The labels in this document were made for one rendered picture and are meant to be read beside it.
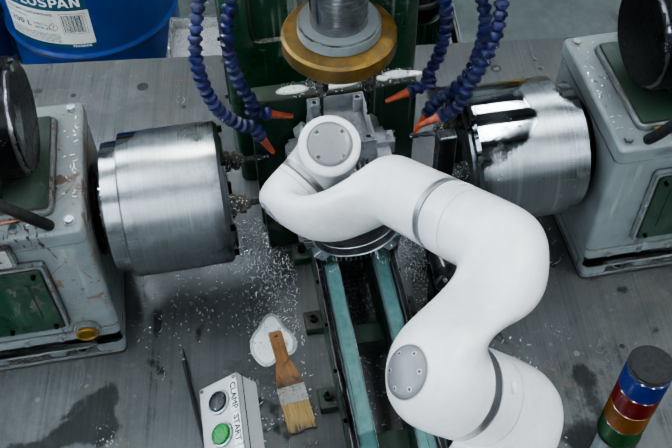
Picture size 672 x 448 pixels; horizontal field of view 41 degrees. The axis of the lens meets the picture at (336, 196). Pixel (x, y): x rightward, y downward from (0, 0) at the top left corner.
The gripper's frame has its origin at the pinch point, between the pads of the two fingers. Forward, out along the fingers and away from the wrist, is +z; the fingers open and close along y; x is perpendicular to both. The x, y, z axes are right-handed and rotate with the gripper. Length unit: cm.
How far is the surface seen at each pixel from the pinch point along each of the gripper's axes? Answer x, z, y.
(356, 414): -37.2, -0.5, 0.6
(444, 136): 2.3, -16.1, 19.0
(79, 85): 42, 59, -46
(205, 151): 8.1, -2.7, -17.3
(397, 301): -20.2, 9.3, 11.6
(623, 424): -42, -24, 34
